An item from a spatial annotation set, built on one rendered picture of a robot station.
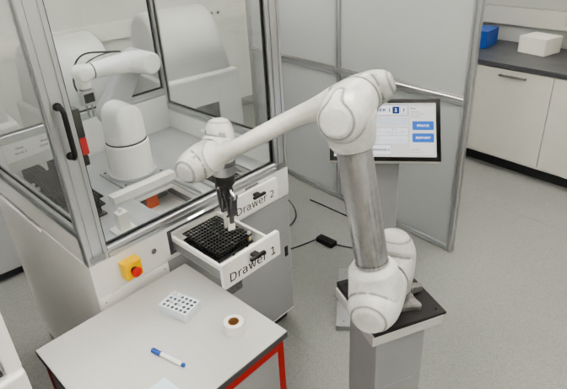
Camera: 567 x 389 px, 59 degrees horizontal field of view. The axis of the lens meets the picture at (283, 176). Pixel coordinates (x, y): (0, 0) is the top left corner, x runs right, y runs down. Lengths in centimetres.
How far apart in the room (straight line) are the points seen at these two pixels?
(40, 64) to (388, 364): 152
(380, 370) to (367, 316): 46
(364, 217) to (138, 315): 93
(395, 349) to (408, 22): 195
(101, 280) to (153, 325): 26
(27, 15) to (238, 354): 119
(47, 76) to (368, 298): 114
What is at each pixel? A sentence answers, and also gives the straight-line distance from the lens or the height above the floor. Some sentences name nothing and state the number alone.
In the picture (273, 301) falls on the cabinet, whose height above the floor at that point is 21.
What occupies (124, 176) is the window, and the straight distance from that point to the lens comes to 187.
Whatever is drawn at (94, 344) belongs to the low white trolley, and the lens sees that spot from 190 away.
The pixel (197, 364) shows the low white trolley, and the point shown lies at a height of 76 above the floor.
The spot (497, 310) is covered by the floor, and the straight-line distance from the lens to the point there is 313.
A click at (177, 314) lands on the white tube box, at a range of 187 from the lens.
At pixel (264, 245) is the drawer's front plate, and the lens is 193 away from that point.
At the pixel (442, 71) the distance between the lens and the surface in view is 309.
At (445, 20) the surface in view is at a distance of 303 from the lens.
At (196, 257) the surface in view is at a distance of 197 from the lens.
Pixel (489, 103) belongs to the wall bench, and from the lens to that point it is 449.
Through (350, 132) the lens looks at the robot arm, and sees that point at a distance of 127.
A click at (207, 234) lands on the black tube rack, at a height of 89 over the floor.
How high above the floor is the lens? 201
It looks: 28 degrees down
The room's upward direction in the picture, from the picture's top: 3 degrees counter-clockwise
